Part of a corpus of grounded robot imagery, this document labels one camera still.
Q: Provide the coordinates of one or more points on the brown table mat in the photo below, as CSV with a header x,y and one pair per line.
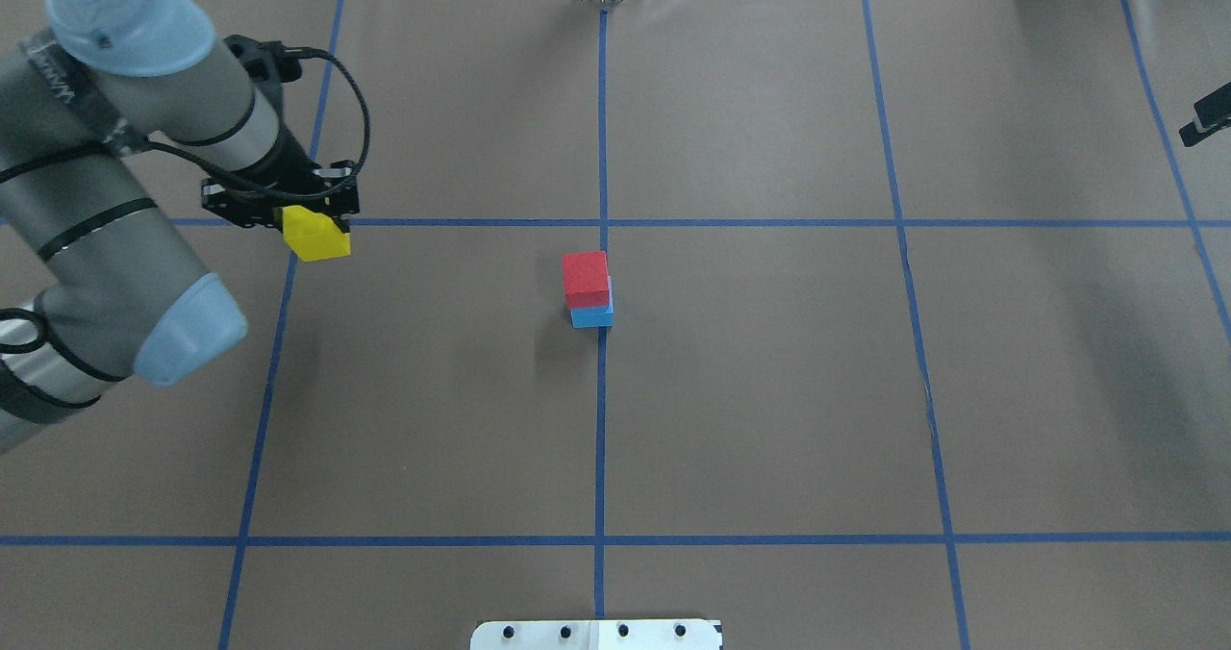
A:
x,y
920,342

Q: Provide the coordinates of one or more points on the red foam block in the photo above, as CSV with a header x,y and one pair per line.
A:
x,y
586,280

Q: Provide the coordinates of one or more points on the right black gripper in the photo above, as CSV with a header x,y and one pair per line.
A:
x,y
1210,117

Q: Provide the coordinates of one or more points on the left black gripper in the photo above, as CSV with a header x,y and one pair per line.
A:
x,y
290,166

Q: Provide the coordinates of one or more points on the yellow foam block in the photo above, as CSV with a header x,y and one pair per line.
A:
x,y
314,236

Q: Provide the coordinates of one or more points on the white mounting plate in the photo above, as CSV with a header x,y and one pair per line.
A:
x,y
688,633

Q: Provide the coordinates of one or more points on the blue foam block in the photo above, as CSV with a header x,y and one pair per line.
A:
x,y
593,317

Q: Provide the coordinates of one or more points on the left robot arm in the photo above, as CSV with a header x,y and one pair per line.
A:
x,y
108,80

